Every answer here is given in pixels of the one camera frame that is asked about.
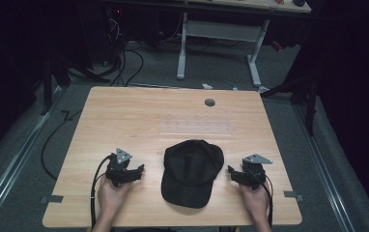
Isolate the person's right hand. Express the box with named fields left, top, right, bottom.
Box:
left=238, top=181, right=270, bottom=218

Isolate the black baseball cap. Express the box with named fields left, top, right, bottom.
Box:
left=160, top=138, right=225, bottom=210

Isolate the white-framed wooden desk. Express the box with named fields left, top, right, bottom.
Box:
left=176, top=0, right=312, bottom=95

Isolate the black stand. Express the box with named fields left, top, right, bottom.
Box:
left=260, top=57, right=322, bottom=137
left=39, top=47, right=111, bottom=117

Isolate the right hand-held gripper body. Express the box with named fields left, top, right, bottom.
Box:
left=241, top=153, right=274, bottom=191

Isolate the person's left hand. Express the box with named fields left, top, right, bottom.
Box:
left=97, top=175, right=132, bottom=215

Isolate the grey tape strip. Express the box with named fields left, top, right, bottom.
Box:
left=282, top=189, right=305, bottom=204
left=40, top=194, right=65, bottom=205

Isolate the black floor cable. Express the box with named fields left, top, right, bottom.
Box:
left=40, top=109, right=84, bottom=182

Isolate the metal floor rail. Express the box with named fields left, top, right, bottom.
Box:
left=293, top=103, right=357, bottom=232
left=0, top=84, right=65, bottom=226

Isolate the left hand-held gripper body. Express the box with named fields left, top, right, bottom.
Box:
left=104, top=147, right=134, bottom=189

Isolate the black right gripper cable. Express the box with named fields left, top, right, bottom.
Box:
left=245, top=164, right=274, bottom=228

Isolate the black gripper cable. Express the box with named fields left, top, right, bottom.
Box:
left=245, top=164, right=274, bottom=228
left=89, top=154, right=115, bottom=230

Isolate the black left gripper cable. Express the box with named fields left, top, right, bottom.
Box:
left=89, top=154, right=115, bottom=230

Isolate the bundle of black cables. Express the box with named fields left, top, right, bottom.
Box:
left=103, top=9, right=146, bottom=88

